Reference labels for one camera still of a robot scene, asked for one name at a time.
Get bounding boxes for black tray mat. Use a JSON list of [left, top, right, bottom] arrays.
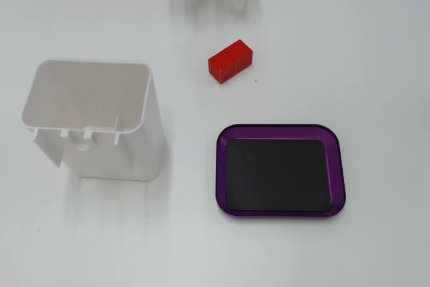
[[225, 138, 333, 213]]

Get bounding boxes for white plastic box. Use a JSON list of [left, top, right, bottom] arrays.
[[21, 58, 166, 183]]

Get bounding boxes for purple metal tray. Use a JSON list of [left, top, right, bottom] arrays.
[[214, 124, 347, 218]]

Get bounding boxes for red perforated cube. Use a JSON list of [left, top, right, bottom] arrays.
[[207, 39, 254, 85]]

